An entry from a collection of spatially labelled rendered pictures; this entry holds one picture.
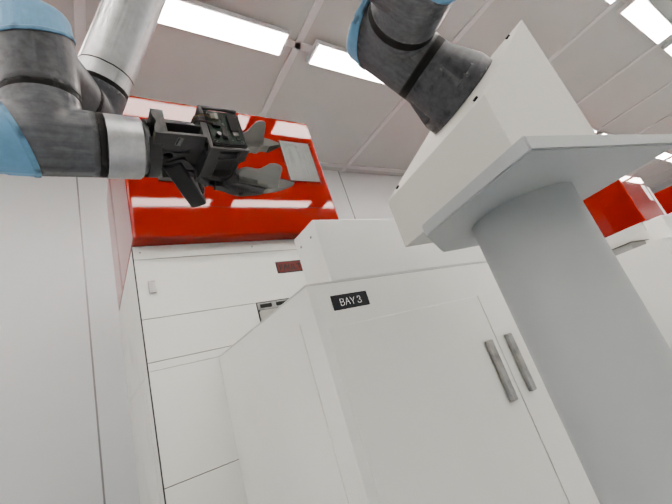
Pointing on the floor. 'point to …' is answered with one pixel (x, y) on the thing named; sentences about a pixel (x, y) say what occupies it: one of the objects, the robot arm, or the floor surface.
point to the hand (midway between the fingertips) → (278, 166)
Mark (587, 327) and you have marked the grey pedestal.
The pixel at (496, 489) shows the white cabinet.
